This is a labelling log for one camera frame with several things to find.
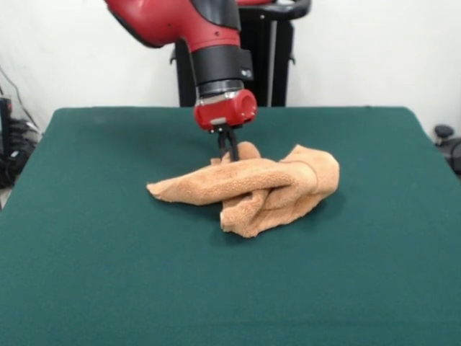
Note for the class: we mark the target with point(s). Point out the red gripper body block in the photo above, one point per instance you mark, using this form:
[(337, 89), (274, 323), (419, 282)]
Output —
[(230, 111)]

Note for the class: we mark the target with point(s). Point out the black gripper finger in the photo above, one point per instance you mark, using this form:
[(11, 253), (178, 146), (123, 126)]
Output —
[(220, 147), (234, 149)]

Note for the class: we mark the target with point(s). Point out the tan terry towel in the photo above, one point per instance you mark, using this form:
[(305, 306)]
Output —
[(252, 187)]

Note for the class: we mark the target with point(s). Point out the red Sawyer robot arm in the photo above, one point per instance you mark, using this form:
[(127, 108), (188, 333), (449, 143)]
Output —
[(162, 21)]

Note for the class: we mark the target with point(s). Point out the dark green table cloth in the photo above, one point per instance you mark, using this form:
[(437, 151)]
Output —
[(108, 270)]

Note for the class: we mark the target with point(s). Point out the grey office chair base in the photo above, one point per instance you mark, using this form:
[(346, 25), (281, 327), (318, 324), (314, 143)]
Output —
[(446, 140)]

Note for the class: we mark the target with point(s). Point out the black electronics box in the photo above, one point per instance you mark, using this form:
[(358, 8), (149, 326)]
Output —
[(6, 137)]

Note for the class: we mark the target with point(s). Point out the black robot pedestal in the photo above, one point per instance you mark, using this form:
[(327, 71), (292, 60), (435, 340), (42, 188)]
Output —
[(266, 54)]

